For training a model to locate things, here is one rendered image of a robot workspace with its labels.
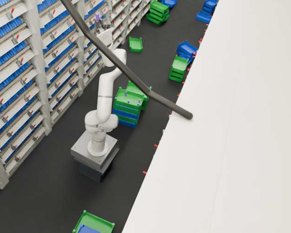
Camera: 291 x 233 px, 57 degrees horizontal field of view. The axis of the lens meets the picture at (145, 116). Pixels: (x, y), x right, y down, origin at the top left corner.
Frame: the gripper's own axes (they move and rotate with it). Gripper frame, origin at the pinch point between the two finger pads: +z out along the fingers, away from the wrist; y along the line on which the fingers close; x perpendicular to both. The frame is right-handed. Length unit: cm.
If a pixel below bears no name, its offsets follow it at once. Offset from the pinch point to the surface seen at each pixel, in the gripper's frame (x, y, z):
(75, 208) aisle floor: -19, 81, -152
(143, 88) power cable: -68, 17, 24
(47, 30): 85, 14, -51
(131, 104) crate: 42, -26, -154
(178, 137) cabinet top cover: -87, 18, 17
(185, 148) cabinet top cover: -91, 19, 18
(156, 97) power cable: -73, 15, 21
